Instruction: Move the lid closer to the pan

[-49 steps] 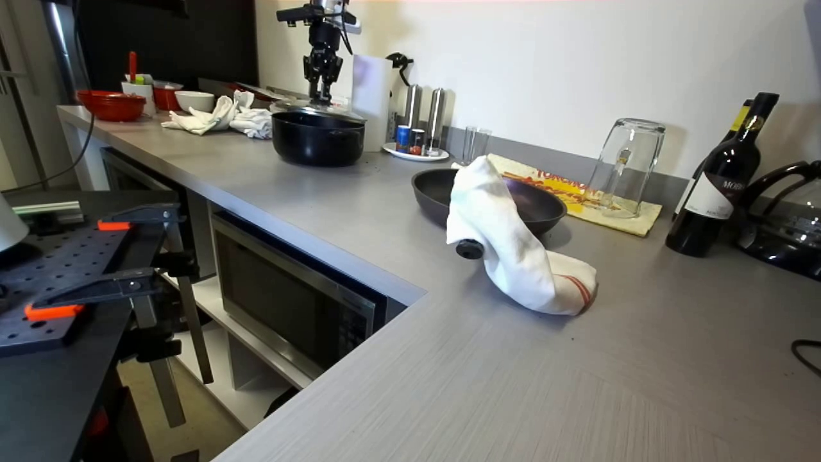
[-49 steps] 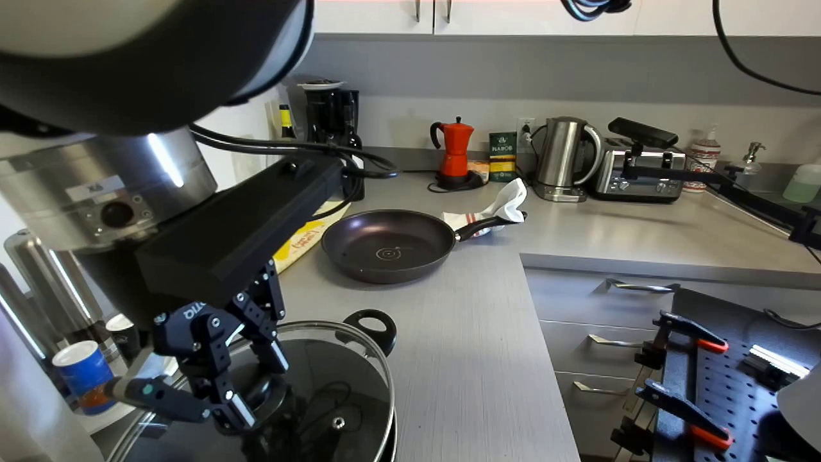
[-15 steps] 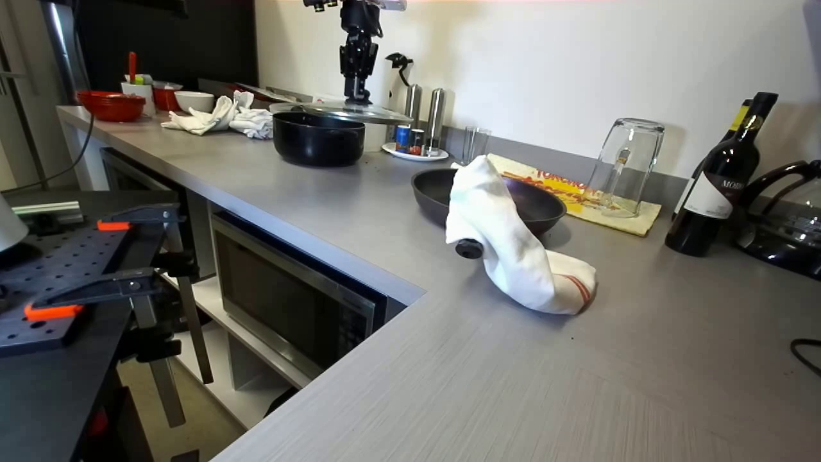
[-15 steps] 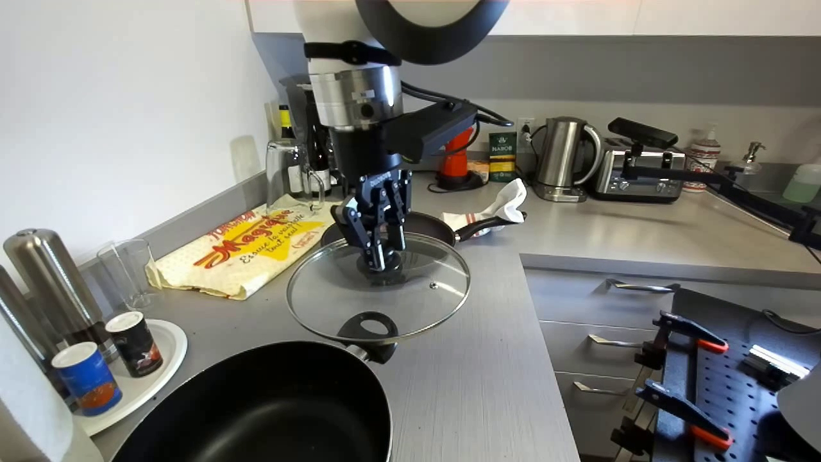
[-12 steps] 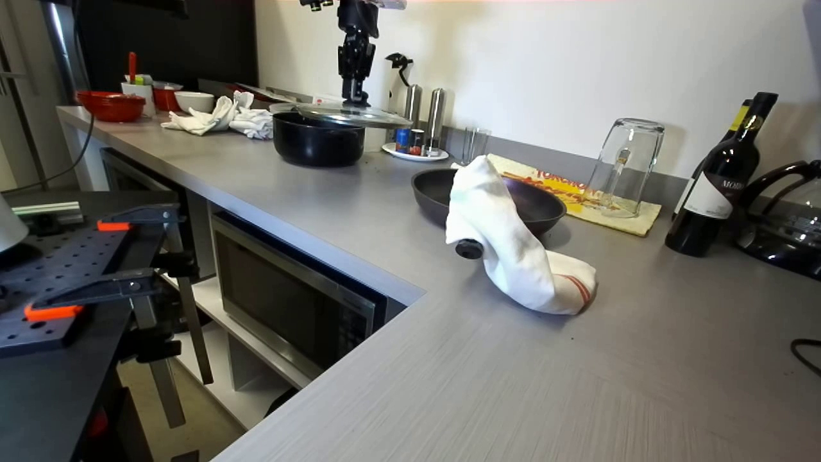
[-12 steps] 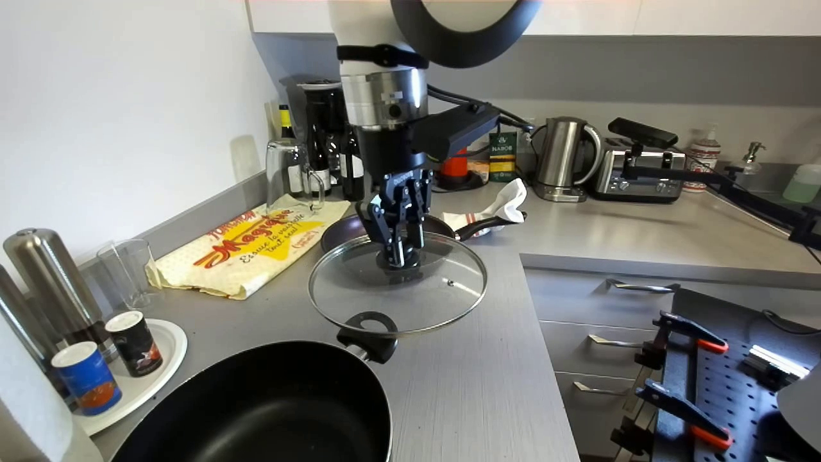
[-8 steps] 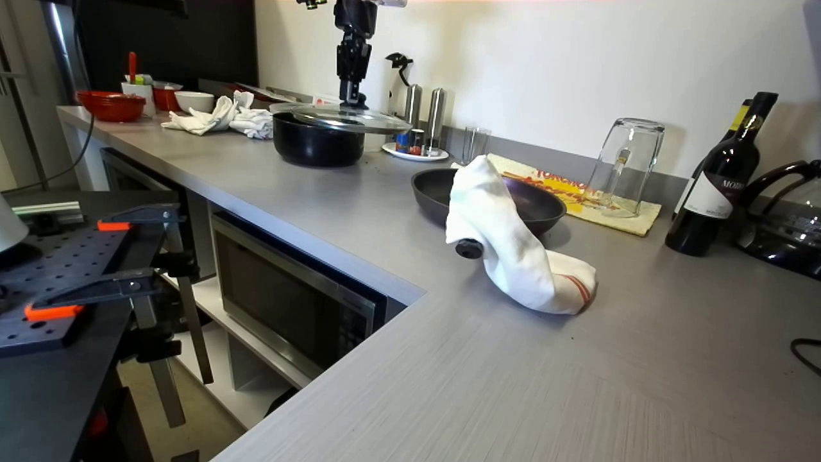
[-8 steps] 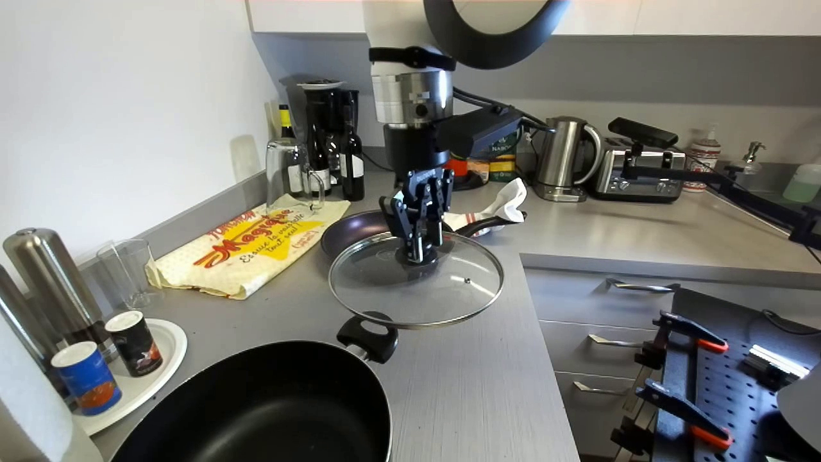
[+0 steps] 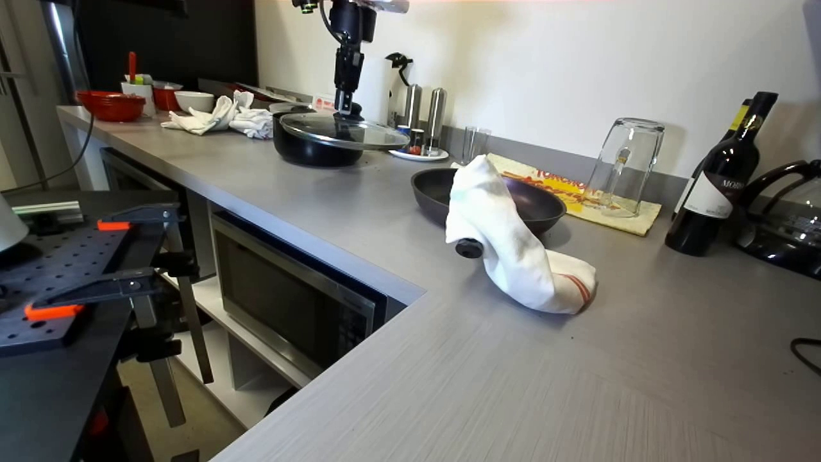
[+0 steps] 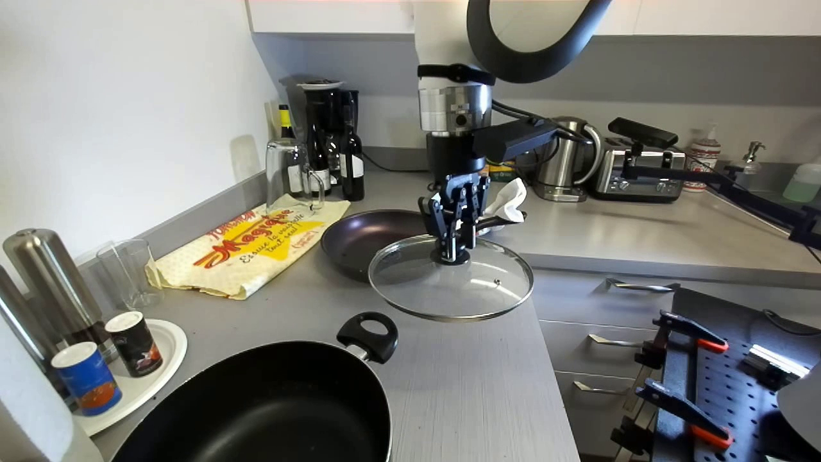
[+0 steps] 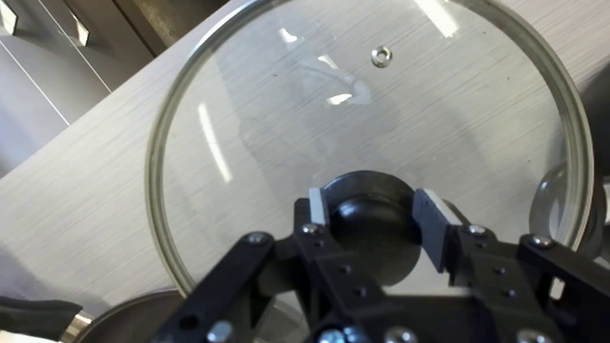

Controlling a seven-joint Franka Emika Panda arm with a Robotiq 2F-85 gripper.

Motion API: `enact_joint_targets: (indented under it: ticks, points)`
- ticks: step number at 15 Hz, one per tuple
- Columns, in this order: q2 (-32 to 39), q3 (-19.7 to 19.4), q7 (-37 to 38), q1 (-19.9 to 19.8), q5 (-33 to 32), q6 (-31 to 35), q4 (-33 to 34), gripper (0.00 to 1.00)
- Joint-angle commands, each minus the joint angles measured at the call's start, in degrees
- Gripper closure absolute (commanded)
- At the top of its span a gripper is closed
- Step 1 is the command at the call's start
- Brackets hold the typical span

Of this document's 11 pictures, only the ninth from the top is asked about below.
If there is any white cloth with red stripes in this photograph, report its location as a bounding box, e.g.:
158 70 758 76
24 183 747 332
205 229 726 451
441 155 600 317

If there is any built-in microwave oven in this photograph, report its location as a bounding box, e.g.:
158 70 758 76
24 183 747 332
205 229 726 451
208 211 386 380

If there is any crumpled plain white cloth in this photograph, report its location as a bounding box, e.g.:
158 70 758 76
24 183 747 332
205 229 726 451
159 88 278 140

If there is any black cooking pot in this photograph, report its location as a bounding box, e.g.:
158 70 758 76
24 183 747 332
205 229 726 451
271 106 368 170

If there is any glass pot lid black knob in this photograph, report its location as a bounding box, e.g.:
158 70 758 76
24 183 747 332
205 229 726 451
278 108 413 155

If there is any black power cable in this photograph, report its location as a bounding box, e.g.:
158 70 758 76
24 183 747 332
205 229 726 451
788 335 821 378

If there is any white round plate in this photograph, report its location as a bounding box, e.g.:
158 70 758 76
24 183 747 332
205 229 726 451
386 140 451 165

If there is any black clamp orange tip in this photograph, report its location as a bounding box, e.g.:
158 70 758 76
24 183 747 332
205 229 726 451
20 253 189 329
92 203 189 252

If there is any bottle with yellow foil cap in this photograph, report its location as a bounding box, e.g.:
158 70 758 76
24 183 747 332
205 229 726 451
731 95 758 139

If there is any thin black hanging cable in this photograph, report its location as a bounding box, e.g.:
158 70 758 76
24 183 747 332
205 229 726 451
0 108 97 198

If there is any large red bowl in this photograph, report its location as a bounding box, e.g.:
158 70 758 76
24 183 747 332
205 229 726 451
76 88 150 122

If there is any white utensil holder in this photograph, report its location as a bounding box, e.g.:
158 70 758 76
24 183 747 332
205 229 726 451
118 48 159 120

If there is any black perforated mounting board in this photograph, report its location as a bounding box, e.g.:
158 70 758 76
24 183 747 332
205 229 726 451
0 224 135 360

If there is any dark brown bowl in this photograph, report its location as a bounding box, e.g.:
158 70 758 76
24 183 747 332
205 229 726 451
412 167 570 238

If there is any dark wine bottle white label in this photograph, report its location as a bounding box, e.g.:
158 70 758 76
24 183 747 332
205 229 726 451
663 90 784 260

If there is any yellow printed tea towel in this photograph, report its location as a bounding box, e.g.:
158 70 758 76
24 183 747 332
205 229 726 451
486 151 668 240

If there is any white paper carton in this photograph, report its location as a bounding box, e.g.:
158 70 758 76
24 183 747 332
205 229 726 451
358 47 392 129

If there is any light grey rounded shade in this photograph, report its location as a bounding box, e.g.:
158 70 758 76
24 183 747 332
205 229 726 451
0 193 32 256

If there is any steel pepper mill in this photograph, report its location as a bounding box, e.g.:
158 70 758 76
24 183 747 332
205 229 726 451
427 84 449 155
400 83 423 133

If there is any small red bowl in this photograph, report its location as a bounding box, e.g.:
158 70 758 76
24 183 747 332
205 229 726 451
153 79 186 112

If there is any black trigger spray bottle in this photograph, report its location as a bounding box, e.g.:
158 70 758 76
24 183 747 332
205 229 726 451
386 48 417 131

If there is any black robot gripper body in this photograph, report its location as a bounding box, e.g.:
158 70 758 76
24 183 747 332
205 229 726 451
327 0 380 51

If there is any upturned clear glass jug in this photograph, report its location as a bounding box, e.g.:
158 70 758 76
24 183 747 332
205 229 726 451
585 116 671 220

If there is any white ceramic bowl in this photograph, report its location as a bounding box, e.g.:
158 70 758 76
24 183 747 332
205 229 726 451
173 88 219 116

